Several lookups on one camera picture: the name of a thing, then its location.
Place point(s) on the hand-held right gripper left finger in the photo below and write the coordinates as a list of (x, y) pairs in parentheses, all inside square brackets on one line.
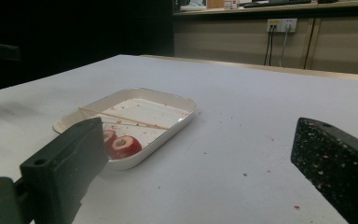
[(65, 161)]

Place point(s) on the black keyboard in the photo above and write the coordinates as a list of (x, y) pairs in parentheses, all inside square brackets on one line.
[(276, 3)]

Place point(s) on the white wall socket strip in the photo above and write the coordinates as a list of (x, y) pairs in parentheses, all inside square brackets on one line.
[(281, 25)]

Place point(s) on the beige wall cabinet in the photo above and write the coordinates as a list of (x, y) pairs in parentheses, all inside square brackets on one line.
[(230, 40)]

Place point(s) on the orange box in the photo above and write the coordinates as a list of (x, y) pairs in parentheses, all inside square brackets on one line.
[(215, 3)]

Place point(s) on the thin bamboo skewer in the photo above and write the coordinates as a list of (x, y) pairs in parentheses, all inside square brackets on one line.
[(130, 120)]

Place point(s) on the white rectangular tray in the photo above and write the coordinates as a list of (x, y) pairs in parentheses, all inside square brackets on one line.
[(155, 109)]

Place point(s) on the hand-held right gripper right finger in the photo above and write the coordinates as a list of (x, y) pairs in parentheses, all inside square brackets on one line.
[(338, 168)]

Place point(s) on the red cored hawthorn fruit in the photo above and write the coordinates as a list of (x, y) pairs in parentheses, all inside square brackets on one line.
[(127, 148), (109, 137)]

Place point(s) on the white small container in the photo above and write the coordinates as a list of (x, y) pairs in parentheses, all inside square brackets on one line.
[(231, 3)]

